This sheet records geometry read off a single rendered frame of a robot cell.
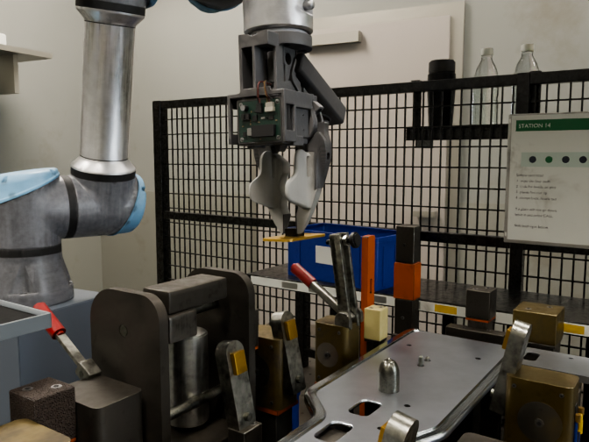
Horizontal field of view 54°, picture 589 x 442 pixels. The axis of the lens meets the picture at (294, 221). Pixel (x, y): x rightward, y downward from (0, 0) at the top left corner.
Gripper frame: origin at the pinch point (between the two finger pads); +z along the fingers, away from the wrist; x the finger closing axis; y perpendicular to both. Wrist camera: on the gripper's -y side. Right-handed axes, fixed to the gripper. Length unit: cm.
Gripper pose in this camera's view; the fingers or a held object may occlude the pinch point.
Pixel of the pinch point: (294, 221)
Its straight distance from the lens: 66.6
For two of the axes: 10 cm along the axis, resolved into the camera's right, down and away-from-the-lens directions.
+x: 8.6, 0.2, -5.1
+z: 0.3, 10.0, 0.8
